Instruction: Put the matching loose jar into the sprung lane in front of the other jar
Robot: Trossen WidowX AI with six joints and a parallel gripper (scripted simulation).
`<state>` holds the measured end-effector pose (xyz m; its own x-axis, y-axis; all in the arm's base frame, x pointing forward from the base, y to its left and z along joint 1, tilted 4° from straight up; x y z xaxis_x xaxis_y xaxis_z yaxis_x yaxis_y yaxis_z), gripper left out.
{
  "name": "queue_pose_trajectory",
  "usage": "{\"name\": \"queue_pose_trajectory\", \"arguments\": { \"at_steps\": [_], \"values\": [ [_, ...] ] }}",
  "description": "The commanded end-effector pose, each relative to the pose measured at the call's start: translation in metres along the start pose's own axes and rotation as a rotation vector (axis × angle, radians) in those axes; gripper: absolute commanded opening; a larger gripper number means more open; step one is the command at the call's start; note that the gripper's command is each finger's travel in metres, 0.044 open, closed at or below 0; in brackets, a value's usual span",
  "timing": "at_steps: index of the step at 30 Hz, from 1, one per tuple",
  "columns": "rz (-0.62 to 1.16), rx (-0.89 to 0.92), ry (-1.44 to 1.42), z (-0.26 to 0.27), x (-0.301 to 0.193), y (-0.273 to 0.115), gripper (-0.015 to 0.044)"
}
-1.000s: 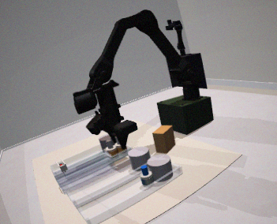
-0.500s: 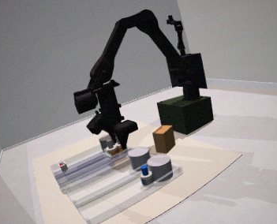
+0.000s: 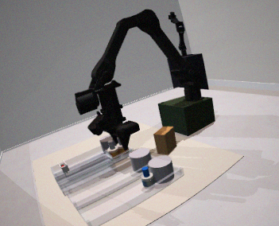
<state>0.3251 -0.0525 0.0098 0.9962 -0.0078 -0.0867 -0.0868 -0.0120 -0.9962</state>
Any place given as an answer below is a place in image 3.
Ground brown block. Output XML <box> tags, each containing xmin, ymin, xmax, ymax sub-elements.
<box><xmin>153</xmin><ymin>127</ymin><xmax>177</xmax><ymax>155</ymax></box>

